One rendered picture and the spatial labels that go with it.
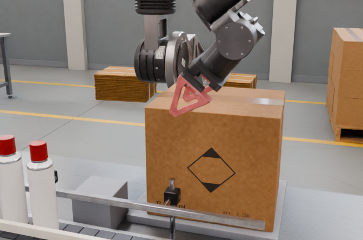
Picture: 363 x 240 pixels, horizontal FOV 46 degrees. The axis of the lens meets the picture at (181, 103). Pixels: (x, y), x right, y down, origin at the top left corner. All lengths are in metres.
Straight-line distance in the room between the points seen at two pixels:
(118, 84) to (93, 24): 2.01
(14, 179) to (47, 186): 0.08
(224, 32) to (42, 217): 0.53
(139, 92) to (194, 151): 4.11
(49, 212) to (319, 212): 0.65
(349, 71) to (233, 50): 3.36
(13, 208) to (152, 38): 0.68
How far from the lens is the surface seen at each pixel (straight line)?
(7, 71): 5.58
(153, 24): 1.36
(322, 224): 1.12
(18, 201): 0.98
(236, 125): 0.92
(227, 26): 0.64
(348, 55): 3.94
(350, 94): 4.02
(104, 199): 0.91
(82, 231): 0.97
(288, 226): 1.08
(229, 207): 1.00
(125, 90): 5.10
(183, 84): 0.71
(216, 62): 0.72
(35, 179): 0.90
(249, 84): 5.18
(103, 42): 6.89
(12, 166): 0.94
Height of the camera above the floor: 1.39
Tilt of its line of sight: 16 degrees down
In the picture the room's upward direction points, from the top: straight up
